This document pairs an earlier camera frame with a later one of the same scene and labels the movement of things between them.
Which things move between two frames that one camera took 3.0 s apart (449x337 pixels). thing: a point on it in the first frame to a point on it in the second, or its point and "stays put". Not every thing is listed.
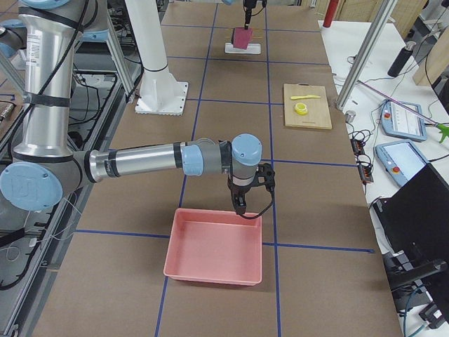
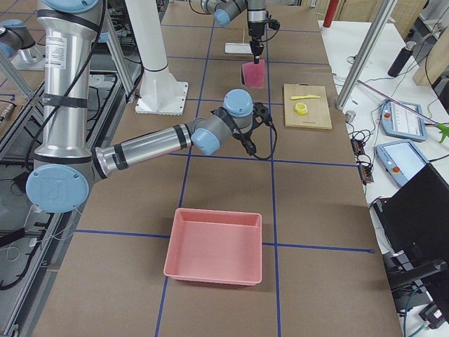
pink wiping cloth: x=242 y=37 to x=253 y=74
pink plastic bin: x=216 y=246 stays put
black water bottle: x=402 y=59 stays put
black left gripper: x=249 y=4 to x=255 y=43
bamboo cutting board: x=306 y=106 stays put
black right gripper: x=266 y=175 to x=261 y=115
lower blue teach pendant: x=401 y=160 stays put
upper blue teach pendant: x=399 y=121 stays put
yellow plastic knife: x=310 y=96 stays put
